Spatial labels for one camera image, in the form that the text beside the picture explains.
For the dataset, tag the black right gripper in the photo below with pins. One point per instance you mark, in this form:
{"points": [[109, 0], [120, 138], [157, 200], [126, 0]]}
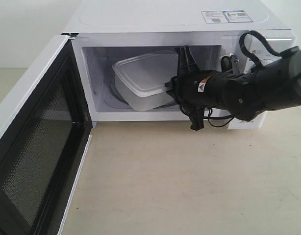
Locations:
{"points": [[194, 91]]}

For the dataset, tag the white plastic lidded container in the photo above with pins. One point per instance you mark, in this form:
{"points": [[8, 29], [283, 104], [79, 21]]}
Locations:
{"points": [[140, 80]]}

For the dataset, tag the white frame with dark panel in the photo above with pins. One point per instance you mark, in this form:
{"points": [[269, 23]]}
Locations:
{"points": [[45, 128]]}

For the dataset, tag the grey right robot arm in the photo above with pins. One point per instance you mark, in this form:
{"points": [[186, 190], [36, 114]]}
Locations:
{"points": [[277, 87]]}

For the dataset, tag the glass microwave turntable plate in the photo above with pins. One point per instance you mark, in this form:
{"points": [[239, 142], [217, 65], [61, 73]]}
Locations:
{"points": [[113, 91]]}

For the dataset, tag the white microwave oven body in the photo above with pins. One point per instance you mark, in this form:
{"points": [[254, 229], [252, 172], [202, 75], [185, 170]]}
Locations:
{"points": [[104, 32]]}

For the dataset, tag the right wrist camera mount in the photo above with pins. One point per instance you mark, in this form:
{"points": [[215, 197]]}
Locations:
{"points": [[230, 64]]}

